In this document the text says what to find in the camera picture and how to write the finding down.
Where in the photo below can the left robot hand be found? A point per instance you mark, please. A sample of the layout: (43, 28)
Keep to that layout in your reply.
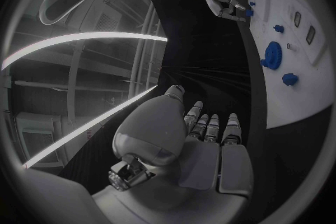
(157, 127)

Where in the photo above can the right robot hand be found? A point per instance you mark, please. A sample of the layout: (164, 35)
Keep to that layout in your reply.
(221, 0)

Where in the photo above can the white task board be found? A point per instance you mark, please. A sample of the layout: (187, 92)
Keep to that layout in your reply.
(301, 91)

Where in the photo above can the blue plug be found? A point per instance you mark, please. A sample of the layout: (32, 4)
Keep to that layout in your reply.
(289, 79)

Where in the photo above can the blue gear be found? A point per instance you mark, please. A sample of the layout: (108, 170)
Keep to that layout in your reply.
(273, 55)

